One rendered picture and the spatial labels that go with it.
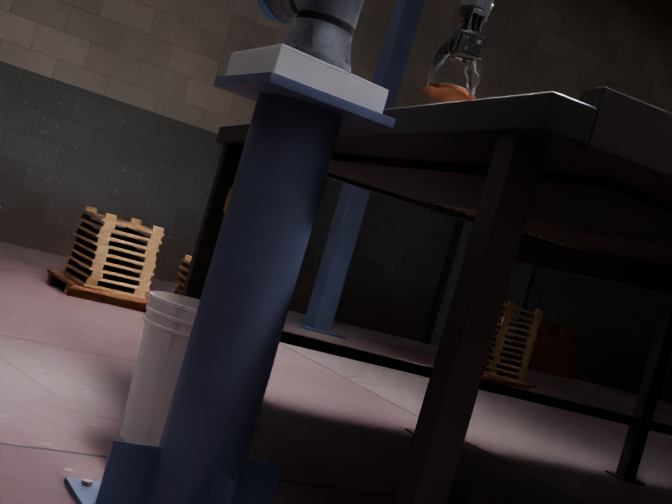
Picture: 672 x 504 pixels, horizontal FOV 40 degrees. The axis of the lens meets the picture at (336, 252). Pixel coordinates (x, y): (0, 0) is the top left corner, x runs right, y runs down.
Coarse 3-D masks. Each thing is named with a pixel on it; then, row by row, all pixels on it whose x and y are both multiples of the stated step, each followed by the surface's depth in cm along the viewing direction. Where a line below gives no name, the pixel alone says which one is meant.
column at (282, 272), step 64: (256, 128) 173; (320, 128) 172; (256, 192) 170; (320, 192) 177; (256, 256) 170; (256, 320) 171; (192, 384) 171; (256, 384) 173; (128, 448) 171; (192, 448) 170
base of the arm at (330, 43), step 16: (304, 16) 174; (320, 16) 173; (288, 32) 176; (304, 32) 173; (320, 32) 172; (336, 32) 173; (352, 32) 177; (304, 48) 171; (320, 48) 171; (336, 48) 173; (336, 64) 172
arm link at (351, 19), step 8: (296, 0) 180; (304, 0) 175; (312, 0) 174; (320, 0) 173; (328, 0) 173; (336, 0) 173; (344, 0) 174; (352, 0) 174; (360, 0) 176; (296, 8) 181; (304, 8) 175; (312, 8) 174; (320, 8) 173; (328, 8) 173; (336, 8) 173; (344, 8) 174; (352, 8) 175; (360, 8) 178; (336, 16) 173; (344, 16) 174; (352, 16) 175; (352, 24) 176
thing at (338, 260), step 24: (408, 0) 671; (408, 24) 673; (384, 48) 679; (408, 48) 676; (384, 72) 670; (360, 192) 673; (336, 216) 679; (360, 216) 676; (336, 240) 671; (336, 264) 672; (336, 288) 675; (312, 312) 675; (336, 336) 670
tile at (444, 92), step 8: (424, 88) 228; (432, 88) 223; (440, 88) 222; (448, 88) 220; (456, 88) 219; (464, 88) 220; (432, 96) 229; (440, 96) 228; (448, 96) 226; (456, 96) 224; (464, 96) 223; (472, 96) 224
